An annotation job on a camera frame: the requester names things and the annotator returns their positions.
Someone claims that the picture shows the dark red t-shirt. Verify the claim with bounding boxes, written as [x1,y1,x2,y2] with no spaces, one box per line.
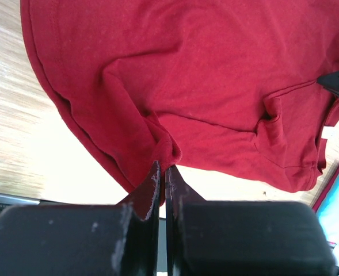
[20,1,339,193]

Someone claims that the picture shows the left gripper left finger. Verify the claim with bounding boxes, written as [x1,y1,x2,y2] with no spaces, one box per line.
[0,162,161,275]

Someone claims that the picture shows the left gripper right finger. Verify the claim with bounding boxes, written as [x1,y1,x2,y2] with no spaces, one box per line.
[165,166,336,275]

